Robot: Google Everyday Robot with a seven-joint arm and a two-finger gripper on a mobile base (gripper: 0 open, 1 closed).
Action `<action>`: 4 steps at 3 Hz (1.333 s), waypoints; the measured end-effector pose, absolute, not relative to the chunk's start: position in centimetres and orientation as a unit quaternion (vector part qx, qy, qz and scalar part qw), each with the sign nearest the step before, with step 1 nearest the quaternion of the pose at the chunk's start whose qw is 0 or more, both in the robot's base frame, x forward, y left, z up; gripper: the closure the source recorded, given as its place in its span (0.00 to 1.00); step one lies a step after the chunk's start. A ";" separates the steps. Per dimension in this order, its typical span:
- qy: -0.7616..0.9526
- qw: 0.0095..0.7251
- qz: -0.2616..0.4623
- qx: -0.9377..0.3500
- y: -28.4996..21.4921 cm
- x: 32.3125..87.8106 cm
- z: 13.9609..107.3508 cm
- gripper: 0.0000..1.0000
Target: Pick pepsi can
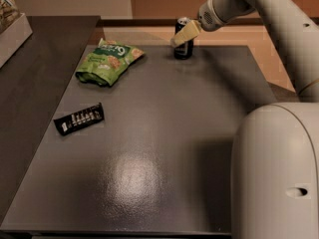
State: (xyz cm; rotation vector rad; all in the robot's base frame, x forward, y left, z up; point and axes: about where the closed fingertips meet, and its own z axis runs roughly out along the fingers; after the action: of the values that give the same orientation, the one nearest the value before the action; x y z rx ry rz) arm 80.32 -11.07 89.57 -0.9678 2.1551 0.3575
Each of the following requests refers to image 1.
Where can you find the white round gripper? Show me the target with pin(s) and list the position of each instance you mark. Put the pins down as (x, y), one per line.
(206, 19)

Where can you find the blue pepsi can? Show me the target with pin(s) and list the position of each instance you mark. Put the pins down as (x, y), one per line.
(183, 51)

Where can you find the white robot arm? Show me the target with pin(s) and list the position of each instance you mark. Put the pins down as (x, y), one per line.
(274, 178)

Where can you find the green chips bag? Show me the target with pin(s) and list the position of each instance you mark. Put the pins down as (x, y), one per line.
(107, 62)

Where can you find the black candy bar wrapper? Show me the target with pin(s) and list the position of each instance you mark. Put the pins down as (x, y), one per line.
(79, 120)

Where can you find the white tray with snacks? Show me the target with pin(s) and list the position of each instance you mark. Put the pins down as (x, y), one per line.
(14, 29)

